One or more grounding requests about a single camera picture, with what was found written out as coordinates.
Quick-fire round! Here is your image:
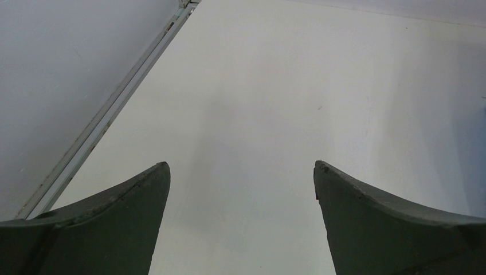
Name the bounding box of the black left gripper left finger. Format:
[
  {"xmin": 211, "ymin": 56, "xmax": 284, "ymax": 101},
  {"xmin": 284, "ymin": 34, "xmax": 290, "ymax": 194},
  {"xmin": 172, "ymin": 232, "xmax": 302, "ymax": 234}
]
[{"xmin": 1, "ymin": 162, "xmax": 171, "ymax": 274}]

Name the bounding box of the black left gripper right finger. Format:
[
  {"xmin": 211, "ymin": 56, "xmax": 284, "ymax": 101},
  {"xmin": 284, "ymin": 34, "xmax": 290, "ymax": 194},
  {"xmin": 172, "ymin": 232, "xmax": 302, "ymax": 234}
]
[{"xmin": 313, "ymin": 160, "xmax": 485, "ymax": 274}]

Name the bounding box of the aluminium frame rail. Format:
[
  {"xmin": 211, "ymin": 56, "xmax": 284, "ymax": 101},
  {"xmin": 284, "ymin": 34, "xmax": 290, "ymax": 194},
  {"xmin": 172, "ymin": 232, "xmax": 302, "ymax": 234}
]
[{"xmin": 15, "ymin": 1, "xmax": 199, "ymax": 219}]

